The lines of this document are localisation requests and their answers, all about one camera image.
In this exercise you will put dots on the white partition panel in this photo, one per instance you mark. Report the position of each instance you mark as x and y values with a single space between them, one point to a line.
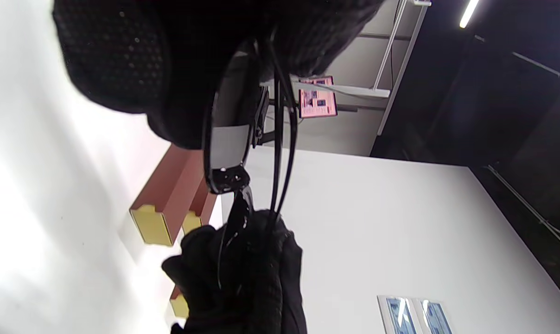
377 222

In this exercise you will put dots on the person's right hand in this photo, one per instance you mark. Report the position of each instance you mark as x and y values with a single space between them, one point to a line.
252 287

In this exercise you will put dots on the ceiling light strip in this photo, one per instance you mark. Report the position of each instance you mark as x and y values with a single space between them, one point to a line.
468 13

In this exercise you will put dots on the person's left hand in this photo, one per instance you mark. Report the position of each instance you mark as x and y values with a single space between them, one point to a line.
122 55

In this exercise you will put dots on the black sunglasses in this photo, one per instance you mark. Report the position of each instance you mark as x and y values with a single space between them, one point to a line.
229 144

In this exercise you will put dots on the white metal frame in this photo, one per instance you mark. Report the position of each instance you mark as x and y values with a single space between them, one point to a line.
403 60

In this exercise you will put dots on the blue wall poster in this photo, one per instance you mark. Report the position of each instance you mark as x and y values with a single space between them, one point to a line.
435 319
398 316

